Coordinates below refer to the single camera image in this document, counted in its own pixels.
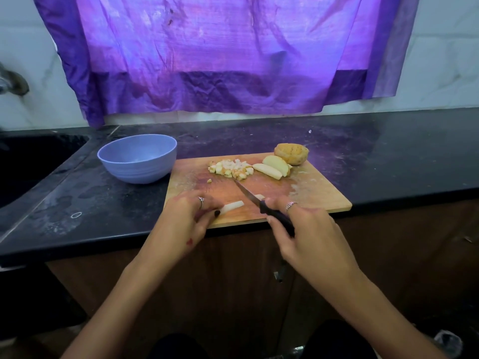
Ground person's right hand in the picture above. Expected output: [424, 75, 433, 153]
[264, 194, 365, 292]

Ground person's left hand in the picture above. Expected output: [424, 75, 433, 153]
[141, 189, 223, 270]

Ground tan potato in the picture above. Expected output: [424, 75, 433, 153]
[219, 200, 246, 216]

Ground black handled knife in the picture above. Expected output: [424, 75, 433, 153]
[234, 179, 296, 235]

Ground pile of diced potato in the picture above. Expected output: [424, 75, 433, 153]
[208, 158, 255, 181]

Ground blue bowl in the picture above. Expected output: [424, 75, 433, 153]
[96, 134, 179, 184]

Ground potato slice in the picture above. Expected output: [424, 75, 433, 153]
[252, 162, 284, 181]
[262, 155, 293, 178]

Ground rounded potato end piece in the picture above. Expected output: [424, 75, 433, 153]
[274, 143, 310, 167]

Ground person's right forearm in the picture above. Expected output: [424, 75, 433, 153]
[337, 271, 450, 359]

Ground person's dark trousers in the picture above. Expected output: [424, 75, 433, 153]
[146, 319, 379, 359]

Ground wooden cutting board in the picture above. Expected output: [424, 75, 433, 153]
[165, 152, 353, 229]

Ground dark sink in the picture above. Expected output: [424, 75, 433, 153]
[0, 131, 89, 210]

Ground plastic bags on floor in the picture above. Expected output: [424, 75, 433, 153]
[434, 330, 465, 359]

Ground purple cloth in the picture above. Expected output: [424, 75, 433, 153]
[32, 0, 421, 128]

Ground metal faucet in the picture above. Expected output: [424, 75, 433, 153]
[0, 62, 31, 97]

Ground metal cabinet handle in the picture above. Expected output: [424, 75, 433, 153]
[273, 258, 287, 283]

